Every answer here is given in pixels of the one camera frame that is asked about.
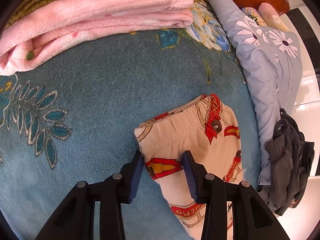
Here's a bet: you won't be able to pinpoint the pink floral pillow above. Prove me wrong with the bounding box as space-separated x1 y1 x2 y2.
258 2 291 32
241 7 262 27

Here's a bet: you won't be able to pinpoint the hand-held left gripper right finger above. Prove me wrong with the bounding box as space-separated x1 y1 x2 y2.
182 150 290 240

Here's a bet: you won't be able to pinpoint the glossy white wardrobe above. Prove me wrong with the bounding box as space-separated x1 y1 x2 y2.
285 4 320 177

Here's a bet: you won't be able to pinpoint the pink fleece garment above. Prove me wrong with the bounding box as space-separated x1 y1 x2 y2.
0 0 195 76

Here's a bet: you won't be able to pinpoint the blue floral bed blanket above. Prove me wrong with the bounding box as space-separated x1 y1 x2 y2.
0 0 262 240

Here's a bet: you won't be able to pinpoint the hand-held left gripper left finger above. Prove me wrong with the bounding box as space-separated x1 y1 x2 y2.
35 149 145 240

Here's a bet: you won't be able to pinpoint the light blue daisy duvet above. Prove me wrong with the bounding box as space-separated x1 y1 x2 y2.
204 0 303 193

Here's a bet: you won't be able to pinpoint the dark grey hoodie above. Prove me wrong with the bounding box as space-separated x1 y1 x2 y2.
257 109 315 216

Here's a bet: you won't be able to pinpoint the cream fire truck print pants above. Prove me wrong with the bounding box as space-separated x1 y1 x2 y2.
134 94 247 240

